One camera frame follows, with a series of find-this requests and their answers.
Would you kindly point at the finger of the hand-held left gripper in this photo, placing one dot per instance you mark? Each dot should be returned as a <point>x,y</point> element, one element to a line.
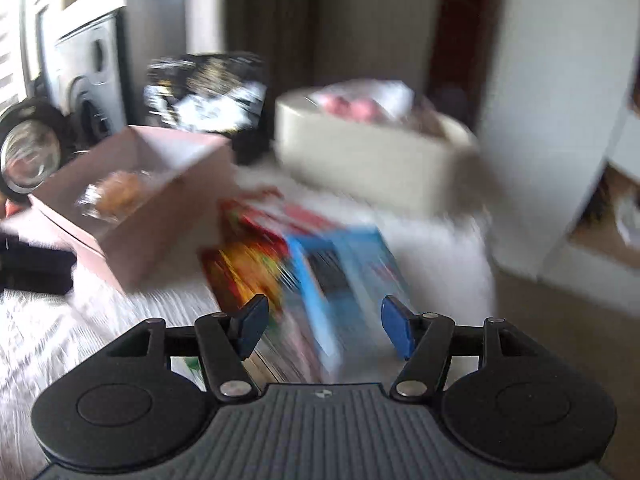
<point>35,267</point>

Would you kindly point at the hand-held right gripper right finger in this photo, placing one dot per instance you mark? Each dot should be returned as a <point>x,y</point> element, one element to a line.
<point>399,329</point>

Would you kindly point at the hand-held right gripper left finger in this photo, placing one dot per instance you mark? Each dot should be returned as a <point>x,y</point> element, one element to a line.
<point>253,327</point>

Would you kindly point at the blue snack box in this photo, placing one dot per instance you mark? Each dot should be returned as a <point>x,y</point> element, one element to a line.
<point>340,285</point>

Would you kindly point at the pink cardboard box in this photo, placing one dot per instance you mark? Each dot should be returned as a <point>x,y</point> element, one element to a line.
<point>150,240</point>

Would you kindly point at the pink wrapped snacks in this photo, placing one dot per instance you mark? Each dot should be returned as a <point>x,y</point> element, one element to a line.
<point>350,107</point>

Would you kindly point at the red and yellow snack packet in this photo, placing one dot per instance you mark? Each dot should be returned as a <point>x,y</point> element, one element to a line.
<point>240,265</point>

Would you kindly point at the white fluffy blanket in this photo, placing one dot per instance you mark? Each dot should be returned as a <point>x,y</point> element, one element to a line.
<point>440,250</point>

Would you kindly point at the wrapped golden pastry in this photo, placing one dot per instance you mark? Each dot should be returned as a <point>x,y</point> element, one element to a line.
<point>117,192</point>

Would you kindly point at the round black-rimmed mirror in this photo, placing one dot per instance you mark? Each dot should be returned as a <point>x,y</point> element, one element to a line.
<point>27,150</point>

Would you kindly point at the cream oval container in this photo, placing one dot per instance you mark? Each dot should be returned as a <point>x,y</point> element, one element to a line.
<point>370,165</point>

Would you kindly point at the white appliance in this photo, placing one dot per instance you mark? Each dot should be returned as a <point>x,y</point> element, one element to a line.
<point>90,75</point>

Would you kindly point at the brown snack packet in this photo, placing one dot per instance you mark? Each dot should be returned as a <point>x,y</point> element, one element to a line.
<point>425,120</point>

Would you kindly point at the white window shutter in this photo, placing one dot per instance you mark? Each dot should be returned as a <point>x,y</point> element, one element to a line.
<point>10,50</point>

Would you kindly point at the white snack packet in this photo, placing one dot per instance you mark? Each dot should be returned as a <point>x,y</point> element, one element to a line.
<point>395,94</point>

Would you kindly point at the black printed bag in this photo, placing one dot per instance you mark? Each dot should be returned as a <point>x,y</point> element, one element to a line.
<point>205,95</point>

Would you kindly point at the white cabinet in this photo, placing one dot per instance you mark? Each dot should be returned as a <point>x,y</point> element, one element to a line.
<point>545,110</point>

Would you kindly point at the grey curtain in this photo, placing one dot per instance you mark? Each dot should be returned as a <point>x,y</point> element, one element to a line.
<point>270,15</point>

